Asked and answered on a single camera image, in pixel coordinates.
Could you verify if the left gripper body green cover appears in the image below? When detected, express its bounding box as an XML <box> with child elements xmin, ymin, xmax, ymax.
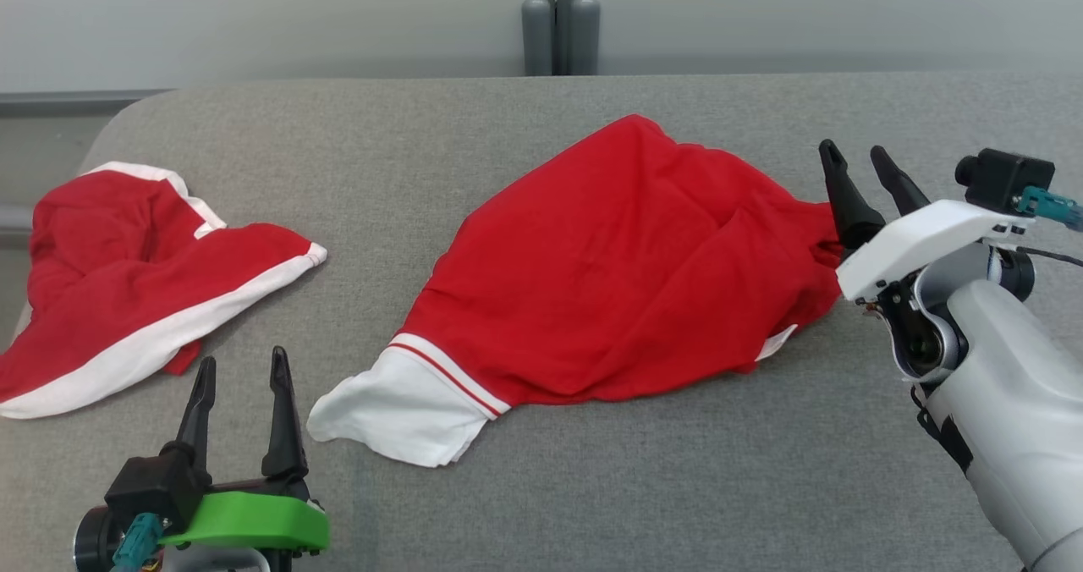
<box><xmin>159</xmin><ymin>475</ymin><xmax>331</xmax><ymax>572</ymax></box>

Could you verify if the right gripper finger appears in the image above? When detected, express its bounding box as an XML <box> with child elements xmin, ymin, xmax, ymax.
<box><xmin>869</xmin><ymin>144</ymin><xmax>932</xmax><ymax>217</ymax></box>
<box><xmin>817</xmin><ymin>138</ymin><xmax>886</xmax><ymax>253</ymax></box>

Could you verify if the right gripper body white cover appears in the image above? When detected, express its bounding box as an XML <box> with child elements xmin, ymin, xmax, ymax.
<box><xmin>834</xmin><ymin>199</ymin><xmax>1031</xmax><ymax>319</ymax></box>

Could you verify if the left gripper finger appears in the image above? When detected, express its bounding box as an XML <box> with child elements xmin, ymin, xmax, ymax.
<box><xmin>161</xmin><ymin>355</ymin><xmax>217</xmax><ymax>473</ymax></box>
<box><xmin>260</xmin><ymin>345</ymin><xmax>311</xmax><ymax>481</ymax></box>

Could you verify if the red garment with white hem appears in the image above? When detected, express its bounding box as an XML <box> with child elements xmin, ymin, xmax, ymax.
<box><xmin>0</xmin><ymin>162</ymin><xmax>328</xmax><ymax>421</ymax></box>

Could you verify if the red shirt with white sleeve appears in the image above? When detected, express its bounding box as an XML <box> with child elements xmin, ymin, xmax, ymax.
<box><xmin>306</xmin><ymin>113</ymin><xmax>847</xmax><ymax>469</ymax></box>

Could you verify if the teal left camera connector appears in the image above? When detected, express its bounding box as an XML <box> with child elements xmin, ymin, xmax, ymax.
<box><xmin>108</xmin><ymin>511</ymin><xmax>167</xmax><ymax>572</ymax></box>

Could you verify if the teal camera connector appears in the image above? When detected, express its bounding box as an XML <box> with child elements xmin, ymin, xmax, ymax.
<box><xmin>108</xmin><ymin>511</ymin><xmax>167</xmax><ymax>572</ymax></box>
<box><xmin>1015</xmin><ymin>184</ymin><xmax>1083</xmax><ymax>234</ymax></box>

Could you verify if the teal right camera connector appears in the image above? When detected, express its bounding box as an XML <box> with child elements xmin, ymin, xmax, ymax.
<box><xmin>1015</xmin><ymin>184</ymin><xmax>1083</xmax><ymax>234</ymax></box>

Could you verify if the grey partition post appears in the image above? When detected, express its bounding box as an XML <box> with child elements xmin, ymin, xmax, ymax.
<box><xmin>520</xmin><ymin>0</ymin><xmax>557</xmax><ymax>77</ymax></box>
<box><xmin>554</xmin><ymin>0</ymin><xmax>602</xmax><ymax>76</ymax></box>

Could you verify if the grey partition bottom rail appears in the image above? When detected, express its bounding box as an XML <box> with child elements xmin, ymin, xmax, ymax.
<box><xmin>0</xmin><ymin>89</ymin><xmax>175</xmax><ymax>118</ymax></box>

